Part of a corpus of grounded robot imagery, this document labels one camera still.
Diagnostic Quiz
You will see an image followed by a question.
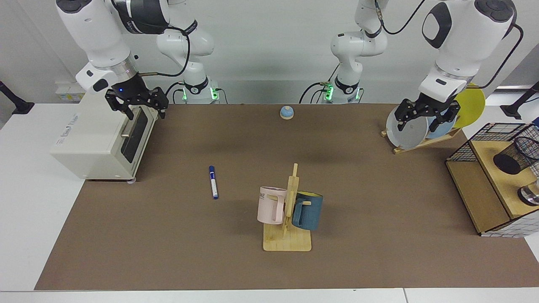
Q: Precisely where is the blue white marker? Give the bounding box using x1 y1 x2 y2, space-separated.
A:
209 165 219 200

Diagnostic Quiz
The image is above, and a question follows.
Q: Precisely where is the black mesh pen holder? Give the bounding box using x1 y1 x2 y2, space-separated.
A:
494 137 539 176

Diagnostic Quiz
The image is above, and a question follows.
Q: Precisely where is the light blue plate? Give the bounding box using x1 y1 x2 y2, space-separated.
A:
425 114 458 140

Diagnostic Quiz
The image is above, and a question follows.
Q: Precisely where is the grey plate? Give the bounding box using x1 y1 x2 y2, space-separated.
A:
386 104 430 150

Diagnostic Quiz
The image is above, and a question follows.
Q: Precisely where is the wooden plate rack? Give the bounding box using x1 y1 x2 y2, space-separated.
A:
381 126 462 155

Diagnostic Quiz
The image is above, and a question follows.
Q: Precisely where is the yellow plate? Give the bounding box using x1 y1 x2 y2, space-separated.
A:
453 83 486 129

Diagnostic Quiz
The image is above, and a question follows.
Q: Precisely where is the pale toaster oven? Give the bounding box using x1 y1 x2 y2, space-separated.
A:
50 90 160 183

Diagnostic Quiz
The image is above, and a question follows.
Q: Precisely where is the teal mug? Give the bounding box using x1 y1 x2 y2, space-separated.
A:
291 191 324 231

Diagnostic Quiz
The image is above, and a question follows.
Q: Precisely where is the pink mug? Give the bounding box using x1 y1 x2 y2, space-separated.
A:
257 186 288 225

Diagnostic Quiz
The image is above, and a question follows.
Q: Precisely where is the brown table cloth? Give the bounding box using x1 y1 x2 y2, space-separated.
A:
35 103 539 291

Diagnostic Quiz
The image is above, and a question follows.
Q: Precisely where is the wooden mug stand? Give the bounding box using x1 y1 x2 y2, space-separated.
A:
263 163 312 252

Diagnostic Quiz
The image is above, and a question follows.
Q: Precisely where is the black base cable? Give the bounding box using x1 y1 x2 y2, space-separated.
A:
299 63 340 104
165 81 186 104

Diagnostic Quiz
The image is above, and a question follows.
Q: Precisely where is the wall socket yellow label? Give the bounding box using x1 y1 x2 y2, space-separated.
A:
56 82 87 103

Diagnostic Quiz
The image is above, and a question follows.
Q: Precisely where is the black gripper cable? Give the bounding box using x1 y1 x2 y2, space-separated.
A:
467 23 524 90
139 19 198 78

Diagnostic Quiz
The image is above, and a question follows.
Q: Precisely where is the wire basket wooden floor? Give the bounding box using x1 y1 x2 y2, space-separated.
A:
446 122 539 238

